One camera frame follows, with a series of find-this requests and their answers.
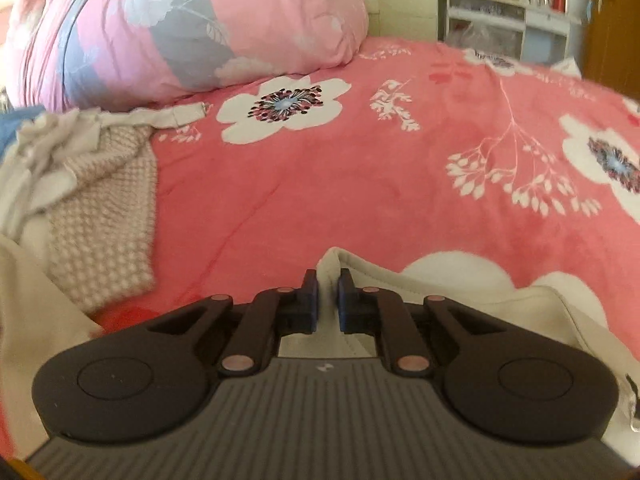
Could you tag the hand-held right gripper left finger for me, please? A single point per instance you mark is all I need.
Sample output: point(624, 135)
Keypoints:
point(312, 300)

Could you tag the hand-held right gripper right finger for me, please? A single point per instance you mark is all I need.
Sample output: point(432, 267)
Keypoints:
point(345, 300)

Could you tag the beige hoodie with black stripes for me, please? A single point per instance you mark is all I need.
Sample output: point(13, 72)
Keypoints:
point(475, 305)

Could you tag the red floral bed blanket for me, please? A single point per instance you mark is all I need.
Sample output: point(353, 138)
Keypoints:
point(325, 185)

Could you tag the beige knit sweater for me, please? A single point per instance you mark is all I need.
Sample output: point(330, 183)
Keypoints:
point(100, 220)

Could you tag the clear plastic bag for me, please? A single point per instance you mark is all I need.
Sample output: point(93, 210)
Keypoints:
point(485, 40)

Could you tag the white crumpled garment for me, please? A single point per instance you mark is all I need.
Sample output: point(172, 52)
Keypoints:
point(50, 160)

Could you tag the pink grey floral quilt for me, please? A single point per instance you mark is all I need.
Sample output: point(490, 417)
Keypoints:
point(175, 25)

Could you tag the white paper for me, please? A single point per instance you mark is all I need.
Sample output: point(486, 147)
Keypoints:
point(567, 67)

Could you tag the white desk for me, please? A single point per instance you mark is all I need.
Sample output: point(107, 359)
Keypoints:
point(545, 22)

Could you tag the blue garment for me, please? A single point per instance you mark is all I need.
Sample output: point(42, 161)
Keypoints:
point(15, 125)

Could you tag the wooden door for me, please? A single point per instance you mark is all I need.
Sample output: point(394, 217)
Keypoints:
point(615, 25)

